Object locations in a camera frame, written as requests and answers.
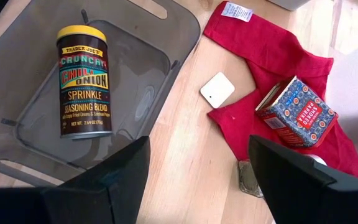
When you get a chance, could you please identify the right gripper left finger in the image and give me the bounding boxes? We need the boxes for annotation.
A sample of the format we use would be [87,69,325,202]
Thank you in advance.
[0,136,151,224]

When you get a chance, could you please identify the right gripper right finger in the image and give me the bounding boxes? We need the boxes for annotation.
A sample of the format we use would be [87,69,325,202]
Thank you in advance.
[248,134,358,224]

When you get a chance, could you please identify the white-capped glass spice jar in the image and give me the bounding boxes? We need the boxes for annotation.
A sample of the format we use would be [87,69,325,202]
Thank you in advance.
[237,154,328,198]

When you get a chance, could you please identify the blue labelled packet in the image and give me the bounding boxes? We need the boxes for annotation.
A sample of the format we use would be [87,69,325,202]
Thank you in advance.
[255,75,339,149]

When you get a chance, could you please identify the chili onion seasoning can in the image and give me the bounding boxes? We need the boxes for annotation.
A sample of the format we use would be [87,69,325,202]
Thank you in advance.
[56,24,113,140]

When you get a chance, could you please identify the clear plastic bin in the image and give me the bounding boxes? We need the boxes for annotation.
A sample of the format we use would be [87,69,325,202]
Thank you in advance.
[324,43,358,187]

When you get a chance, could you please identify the white square plastic tile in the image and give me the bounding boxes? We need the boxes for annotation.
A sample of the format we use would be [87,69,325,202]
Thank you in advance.
[200,72,236,110]

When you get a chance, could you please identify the red cloth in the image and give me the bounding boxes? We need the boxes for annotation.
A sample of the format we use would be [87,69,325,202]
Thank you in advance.
[203,1,358,182]

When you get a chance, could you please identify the light grey plastic bin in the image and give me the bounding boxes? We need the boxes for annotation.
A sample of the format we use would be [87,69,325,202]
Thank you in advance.
[266,0,311,12]

